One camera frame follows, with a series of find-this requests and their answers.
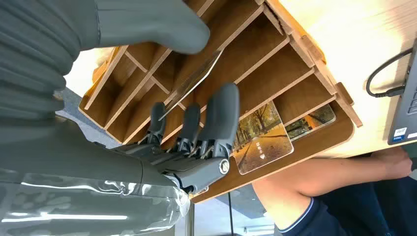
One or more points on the wooden card organizer box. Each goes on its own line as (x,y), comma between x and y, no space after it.
(260,55)

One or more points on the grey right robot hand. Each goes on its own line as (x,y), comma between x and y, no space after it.
(81,163)

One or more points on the autumn photo card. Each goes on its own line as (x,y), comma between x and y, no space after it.
(264,146)
(192,84)
(312,122)

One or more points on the person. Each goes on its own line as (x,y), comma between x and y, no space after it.
(358,211)

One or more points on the grey laptop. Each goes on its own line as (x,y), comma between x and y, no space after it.
(407,110)

